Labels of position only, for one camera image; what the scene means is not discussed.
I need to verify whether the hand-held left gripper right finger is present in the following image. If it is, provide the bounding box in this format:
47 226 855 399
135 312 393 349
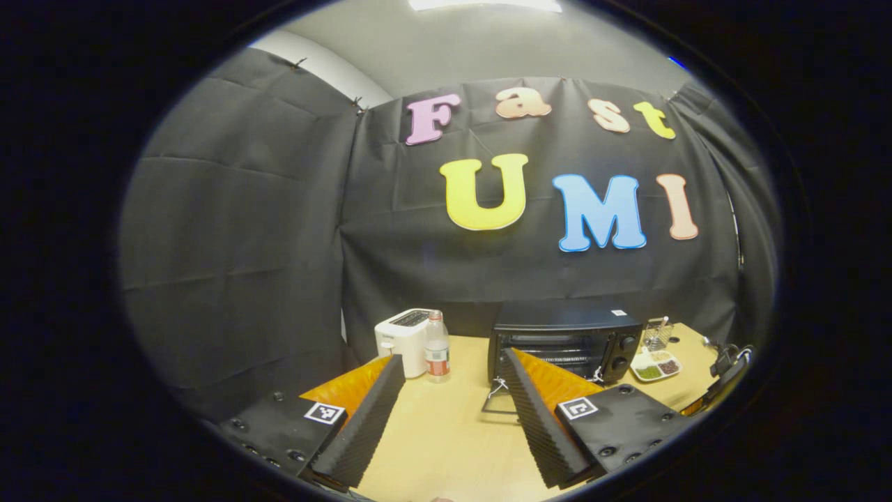
502 347 698 490

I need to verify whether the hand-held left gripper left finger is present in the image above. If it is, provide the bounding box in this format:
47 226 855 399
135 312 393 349
216 354 406 490

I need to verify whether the black electric oven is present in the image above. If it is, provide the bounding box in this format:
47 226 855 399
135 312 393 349
482 300 643 413

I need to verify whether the white divided dish of beans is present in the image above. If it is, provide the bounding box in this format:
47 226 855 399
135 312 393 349
630 349 683 383

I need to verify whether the white toaster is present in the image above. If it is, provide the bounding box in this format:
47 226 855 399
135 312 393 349
374 308 436 379

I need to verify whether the clear red-label plastic bottle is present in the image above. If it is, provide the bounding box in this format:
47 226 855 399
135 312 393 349
424 310 451 383

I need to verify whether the black backdrop cloth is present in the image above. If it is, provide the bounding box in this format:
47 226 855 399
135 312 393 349
118 47 778 419

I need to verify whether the large ceiling light panel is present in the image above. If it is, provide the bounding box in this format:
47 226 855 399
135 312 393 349
408 0 562 13

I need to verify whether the wire mesh holder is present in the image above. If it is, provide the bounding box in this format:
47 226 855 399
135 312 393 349
643 317 673 351

